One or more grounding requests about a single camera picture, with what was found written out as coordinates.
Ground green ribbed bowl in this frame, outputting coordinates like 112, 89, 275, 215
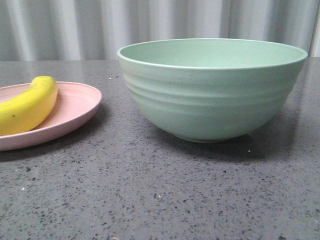
117, 38, 308, 143

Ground yellow banana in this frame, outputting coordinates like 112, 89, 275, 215
0, 76, 59, 136

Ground pink plate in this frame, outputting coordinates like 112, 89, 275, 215
0, 81, 102, 151

